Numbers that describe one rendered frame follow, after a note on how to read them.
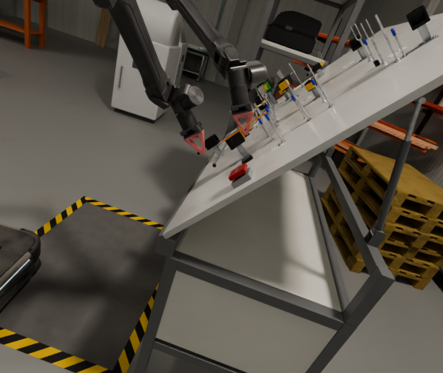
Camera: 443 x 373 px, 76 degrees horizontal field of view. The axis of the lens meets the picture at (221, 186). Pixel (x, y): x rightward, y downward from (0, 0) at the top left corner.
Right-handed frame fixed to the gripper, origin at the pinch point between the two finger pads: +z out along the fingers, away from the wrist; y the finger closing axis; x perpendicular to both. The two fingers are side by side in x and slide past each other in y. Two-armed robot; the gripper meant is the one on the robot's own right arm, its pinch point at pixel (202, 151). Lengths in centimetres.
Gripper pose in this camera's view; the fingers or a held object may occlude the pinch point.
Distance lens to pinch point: 99.6
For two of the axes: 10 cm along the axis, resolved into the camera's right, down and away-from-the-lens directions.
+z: 4.2, 8.6, 2.8
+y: 0.2, -3.2, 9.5
